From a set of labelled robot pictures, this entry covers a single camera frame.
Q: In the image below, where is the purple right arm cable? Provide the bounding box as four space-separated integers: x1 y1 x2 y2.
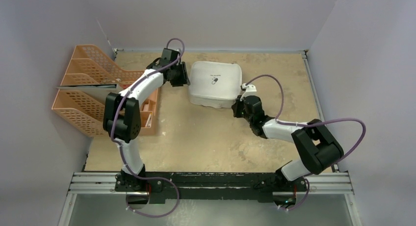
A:
244 74 367 176

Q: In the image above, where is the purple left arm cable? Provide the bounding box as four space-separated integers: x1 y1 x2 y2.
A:
110 38 185 183

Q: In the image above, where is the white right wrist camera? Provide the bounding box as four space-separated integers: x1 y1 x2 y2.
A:
240 83 257 100

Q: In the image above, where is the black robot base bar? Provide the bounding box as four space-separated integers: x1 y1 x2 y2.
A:
114 171 307 205

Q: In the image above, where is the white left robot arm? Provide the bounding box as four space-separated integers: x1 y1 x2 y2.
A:
103 48 190 191

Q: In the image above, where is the grey folder in rack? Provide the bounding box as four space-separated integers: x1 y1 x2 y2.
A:
56 83 123 104

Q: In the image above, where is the grey medicine kit box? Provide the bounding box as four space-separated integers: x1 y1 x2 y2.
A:
188 61 242 109

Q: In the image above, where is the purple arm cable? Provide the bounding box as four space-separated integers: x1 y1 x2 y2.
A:
244 74 367 176
110 38 185 183

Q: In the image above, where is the orange plastic file rack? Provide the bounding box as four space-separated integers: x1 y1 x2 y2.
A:
52 45 143 137

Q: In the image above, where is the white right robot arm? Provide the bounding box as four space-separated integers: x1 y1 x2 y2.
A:
232 96 344 190

